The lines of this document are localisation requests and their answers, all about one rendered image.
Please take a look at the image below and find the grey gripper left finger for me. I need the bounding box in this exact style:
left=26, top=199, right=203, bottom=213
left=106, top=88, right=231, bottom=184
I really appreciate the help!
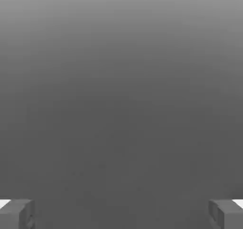
left=0, top=198, right=36, bottom=229

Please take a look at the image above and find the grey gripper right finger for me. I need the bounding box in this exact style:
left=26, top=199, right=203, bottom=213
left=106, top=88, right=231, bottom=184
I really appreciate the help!
left=208, top=198, right=243, bottom=229

